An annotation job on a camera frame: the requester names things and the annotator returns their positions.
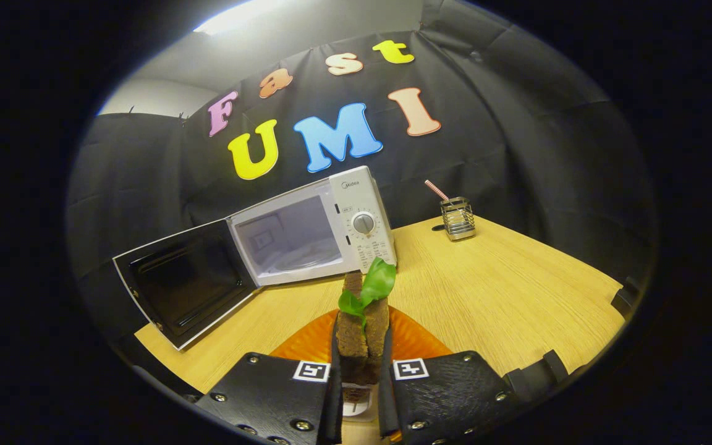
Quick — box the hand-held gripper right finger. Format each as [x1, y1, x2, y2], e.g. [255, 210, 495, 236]
[378, 306, 527, 445]

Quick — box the black clamp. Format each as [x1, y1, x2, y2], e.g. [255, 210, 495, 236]
[503, 349, 570, 404]
[611, 277, 641, 320]

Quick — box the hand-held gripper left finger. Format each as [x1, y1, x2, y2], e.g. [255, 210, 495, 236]
[195, 308, 344, 445]

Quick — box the white microwave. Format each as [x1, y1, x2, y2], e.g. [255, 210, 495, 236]
[112, 166, 397, 352]

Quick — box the metal wire mesh holder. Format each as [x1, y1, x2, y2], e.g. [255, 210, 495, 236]
[441, 197, 477, 241]

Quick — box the brown bread sandwich with lettuce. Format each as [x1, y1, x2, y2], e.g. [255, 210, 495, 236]
[335, 257, 397, 387]

